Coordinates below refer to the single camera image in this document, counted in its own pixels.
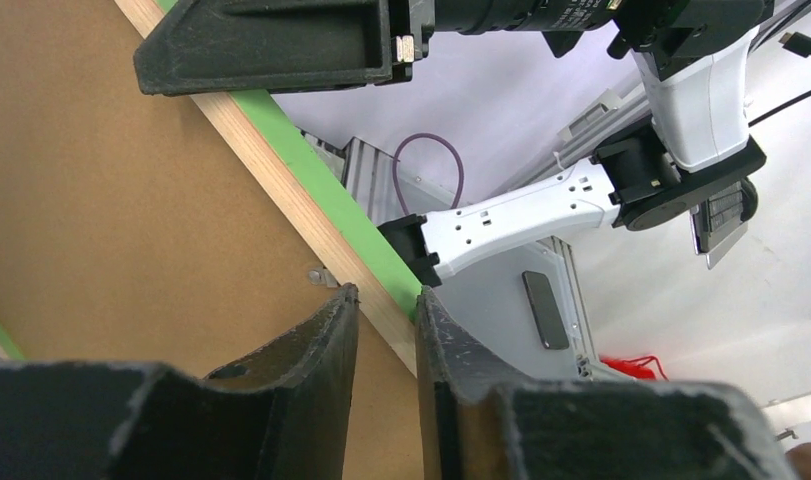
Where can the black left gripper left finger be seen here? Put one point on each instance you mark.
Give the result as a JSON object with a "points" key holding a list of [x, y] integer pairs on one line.
{"points": [[280, 412]]}

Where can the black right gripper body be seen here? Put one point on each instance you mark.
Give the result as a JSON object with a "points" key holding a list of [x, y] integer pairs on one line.
{"points": [[666, 30]]}

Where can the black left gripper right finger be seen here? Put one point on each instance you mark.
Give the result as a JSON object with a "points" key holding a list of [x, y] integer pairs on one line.
{"points": [[481, 418]]}

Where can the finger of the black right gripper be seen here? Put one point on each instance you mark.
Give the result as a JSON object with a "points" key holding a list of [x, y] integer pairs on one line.
{"points": [[278, 46]]}

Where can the green wooden photo frame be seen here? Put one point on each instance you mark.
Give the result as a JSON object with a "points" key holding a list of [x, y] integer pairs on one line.
{"points": [[131, 232]]}

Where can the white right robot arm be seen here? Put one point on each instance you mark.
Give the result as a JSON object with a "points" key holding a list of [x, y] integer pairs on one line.
{"points": [[694, 143]]}

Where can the black smartphone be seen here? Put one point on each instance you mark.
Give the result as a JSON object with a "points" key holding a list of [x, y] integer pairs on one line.
{"points": [[545, 311]]}

